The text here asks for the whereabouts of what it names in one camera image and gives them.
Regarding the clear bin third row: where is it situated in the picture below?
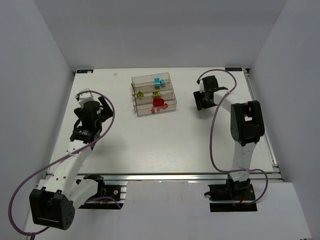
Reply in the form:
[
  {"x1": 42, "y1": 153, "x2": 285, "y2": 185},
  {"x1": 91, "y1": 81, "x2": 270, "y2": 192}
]
[{"x1": 132, "y1": 82, "x2": 174, "y2": 96}]

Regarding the red rounded lego brick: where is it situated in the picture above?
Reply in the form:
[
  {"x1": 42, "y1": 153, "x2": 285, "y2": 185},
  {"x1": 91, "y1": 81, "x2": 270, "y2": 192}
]
[{"x1": 152, "y1": 98, "x2": 165, "y2": 107}]

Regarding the left blue corner label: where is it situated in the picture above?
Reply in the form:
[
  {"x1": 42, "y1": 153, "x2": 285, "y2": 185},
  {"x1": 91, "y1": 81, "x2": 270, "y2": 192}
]
[{"x1": 76, "y1": 69, "x2": 94, "y2": 74}]

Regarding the clear bin nearest front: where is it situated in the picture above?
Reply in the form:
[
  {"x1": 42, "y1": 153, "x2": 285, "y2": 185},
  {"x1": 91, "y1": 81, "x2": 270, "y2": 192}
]
[{"x1": 134, "y1": 99, "x2": 177, "y2": 117}]

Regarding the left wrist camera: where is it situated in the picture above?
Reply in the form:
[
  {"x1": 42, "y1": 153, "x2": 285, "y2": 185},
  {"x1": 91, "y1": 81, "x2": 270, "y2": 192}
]
[{"x1": 75, "y1": 92, "x2": 95, "y2": 108}]

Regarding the small green lego piece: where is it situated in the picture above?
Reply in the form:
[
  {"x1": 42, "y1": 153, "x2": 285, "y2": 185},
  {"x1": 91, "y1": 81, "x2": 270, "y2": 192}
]
[{"x1": 136, "y1": 91, "x2": 144, "y2": 99}]

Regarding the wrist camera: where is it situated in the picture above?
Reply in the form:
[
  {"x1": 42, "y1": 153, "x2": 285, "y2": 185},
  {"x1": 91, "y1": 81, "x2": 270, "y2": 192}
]
[
  {"x1": 199, "y1": 80, "x2": 206, "y2": 93},
  {"x1": 75, "y1": 92, "x2": 95, "y2": 108}
]

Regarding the blue corner label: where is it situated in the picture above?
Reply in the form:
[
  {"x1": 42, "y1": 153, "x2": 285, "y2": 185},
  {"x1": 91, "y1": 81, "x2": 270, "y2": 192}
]
[
  {"x1": 76, "y1": 69, "x2": 94, "y2": 74},
  {"x1": 224, "y1": 67, "x2": 243, "y2": 72}
]

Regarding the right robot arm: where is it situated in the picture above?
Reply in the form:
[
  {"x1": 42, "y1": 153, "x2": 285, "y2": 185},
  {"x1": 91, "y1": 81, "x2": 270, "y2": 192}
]
[{"x1": 193, "y1": 75, "x2": 265, "y2": 184}]

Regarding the green rounded lego brick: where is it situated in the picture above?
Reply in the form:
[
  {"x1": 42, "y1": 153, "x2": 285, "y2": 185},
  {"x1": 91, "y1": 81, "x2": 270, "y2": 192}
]
[{"x1": 152, "y1": 91, "x2": 161, "y2": 98}]

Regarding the blue rounded lego brick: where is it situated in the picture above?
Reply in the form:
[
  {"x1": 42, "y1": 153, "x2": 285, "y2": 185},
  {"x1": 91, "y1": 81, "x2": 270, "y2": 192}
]
[{"x1": 154, "y1": 78, "x2": 161, "y2": 89}]

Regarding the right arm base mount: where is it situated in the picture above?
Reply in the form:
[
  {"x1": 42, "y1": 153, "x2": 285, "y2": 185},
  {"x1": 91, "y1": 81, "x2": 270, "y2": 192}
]
[{"x1": 204, "y1": 178, "x2": 258, "y2": 213}]

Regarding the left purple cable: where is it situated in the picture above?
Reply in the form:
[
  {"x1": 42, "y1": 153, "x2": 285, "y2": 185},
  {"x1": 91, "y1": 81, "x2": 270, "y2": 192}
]
[{"x1": 8, "y1": 91, "x2": 122, "y2": 236}]

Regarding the right blue corner label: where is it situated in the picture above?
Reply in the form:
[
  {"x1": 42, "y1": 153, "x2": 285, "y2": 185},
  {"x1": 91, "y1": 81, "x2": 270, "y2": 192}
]
[{"x1": 224, "y1": 67, "x2": 243, "y2": 72}]

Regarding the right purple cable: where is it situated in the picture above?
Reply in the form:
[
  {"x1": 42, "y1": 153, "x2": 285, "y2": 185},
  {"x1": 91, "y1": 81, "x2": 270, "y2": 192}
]
[{"x1": 196, "y1": 69, "x2": 270, "y2": 206}]

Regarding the clear bin second row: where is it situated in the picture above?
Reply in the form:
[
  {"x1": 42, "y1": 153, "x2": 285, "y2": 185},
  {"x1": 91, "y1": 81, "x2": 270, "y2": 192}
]
[{"x1": 134, "y1": 92, "x2": 176, "y2": 105}]

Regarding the clear bin back row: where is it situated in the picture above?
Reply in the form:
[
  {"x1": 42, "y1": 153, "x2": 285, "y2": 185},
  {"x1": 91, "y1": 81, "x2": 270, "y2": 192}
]
[{"x1": 131, "y1": 72, "x2": 171, "y2": 87}]

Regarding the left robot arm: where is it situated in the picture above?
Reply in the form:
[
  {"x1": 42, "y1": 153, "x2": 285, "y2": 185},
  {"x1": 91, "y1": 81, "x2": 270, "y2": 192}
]
[{"x1": 29, "y1": 93, "x2": 114, "y2": 230}]

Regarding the aluminium table rail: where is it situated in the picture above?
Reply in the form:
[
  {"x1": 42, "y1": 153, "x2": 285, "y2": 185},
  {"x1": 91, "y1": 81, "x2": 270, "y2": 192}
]
[{"x1": 74, "y1": 171, "x2": 285, "y2": 183}]

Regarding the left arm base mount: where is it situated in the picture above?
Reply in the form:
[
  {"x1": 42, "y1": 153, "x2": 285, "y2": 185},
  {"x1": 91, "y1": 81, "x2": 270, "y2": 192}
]
[{"x1": 71, "y1": 174, "x2": 126, "y2": 210}]

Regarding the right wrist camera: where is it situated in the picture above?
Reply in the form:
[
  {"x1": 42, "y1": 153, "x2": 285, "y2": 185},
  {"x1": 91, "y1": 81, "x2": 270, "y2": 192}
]
[{"x1": 199, "y1": 80, "x2": 206, "y2": 93}]

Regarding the purple cable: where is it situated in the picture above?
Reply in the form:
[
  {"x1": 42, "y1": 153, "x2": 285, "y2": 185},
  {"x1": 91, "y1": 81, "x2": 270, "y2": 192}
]
[
  {"x1": 196, "y1": 69, "x2": 270, "y2": 206},
  {"x1": 8, "y1": 91, "x2": 122, "y2": 236}
]

